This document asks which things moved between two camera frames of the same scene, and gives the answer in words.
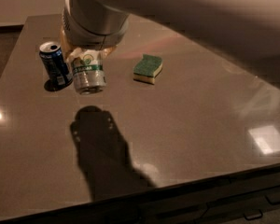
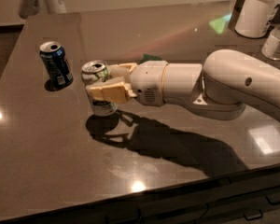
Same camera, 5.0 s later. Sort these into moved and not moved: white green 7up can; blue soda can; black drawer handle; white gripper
Moved: white green 7up can; white gripper
Not moved: blue soda can; black drawer handle
